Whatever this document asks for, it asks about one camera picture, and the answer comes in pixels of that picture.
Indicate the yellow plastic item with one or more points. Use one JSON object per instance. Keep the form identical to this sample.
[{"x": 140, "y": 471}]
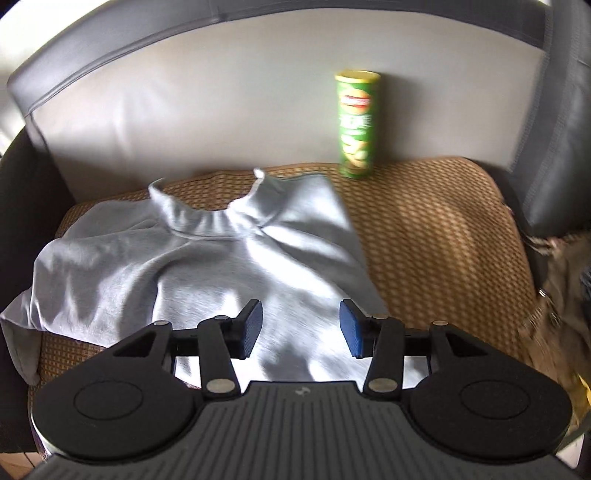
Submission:
[{"x": 582, "y": 401}]

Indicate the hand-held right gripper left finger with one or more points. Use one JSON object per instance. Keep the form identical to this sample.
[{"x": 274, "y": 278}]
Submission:
[{"x": 249, "y": 330}]

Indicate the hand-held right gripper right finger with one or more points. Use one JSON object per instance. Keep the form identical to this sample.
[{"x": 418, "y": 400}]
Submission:
[{"x": 352, "y": 330}]

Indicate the green chip can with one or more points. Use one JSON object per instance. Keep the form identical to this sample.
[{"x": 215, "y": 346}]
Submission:
[{"x": 356, "y": 124}]

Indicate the grey sweatshirt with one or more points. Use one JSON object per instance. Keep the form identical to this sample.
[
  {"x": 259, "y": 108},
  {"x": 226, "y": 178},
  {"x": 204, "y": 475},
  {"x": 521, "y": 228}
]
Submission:
[{"x": 221, "y": 272}]

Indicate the brown woven seat mat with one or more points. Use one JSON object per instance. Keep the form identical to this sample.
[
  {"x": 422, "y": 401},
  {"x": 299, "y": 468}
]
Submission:
[{"x": 429, "y": 240}]

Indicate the grey leather sofa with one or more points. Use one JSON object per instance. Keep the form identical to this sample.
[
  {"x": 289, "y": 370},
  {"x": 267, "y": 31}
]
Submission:
[{"x": 207, "y": 101}]

